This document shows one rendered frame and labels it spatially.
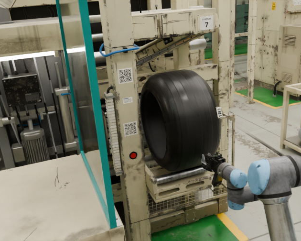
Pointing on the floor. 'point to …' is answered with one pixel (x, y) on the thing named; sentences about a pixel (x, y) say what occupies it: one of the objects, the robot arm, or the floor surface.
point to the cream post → (126, 116)
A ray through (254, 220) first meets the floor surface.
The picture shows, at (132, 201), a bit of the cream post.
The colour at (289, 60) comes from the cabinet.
